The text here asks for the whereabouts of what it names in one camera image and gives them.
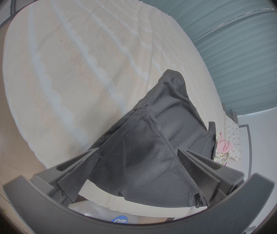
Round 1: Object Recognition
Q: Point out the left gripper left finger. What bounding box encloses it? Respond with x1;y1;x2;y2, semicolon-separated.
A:
32;147;102;204

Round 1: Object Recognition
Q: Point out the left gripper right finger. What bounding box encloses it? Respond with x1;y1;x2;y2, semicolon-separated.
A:
178;148;245;208

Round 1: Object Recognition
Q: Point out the black T-shirt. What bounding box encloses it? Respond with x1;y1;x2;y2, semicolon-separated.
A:
87;69;217;208

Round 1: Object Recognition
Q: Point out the bed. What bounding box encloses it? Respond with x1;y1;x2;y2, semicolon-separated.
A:
4;0;253;220

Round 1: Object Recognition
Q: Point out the white printed garment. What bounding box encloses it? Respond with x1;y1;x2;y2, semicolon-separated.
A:
214;151;229;165

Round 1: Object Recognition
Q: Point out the pink garment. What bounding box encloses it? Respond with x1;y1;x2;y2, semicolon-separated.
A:
217;133;234;153

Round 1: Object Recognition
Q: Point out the white printed pillow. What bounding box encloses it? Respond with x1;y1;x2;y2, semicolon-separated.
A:
224;111;242;161

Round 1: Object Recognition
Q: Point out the grey bedside table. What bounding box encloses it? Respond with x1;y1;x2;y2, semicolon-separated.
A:
222;103;238;122

